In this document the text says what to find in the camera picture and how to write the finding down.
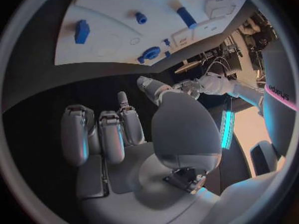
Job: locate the glowing light bar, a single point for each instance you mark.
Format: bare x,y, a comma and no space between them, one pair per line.
227,130

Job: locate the short blue cylinder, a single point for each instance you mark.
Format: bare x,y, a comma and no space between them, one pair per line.
140,18

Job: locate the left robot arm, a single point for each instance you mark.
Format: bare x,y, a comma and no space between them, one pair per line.
217,85

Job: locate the small blue peg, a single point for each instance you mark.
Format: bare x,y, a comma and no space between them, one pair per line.
166,42

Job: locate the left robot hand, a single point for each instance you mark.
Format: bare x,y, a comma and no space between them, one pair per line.
186,88

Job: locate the blue plug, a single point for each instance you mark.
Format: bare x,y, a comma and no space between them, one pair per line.
81,31
167,54

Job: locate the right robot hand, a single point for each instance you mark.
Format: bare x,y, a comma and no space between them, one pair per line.
182,127

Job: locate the long blue peg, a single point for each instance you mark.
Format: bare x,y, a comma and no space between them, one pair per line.
186,17

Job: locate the blue gear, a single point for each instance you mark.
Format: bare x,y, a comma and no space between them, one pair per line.
151,52

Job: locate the white task board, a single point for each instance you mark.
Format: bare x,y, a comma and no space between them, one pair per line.
151,3

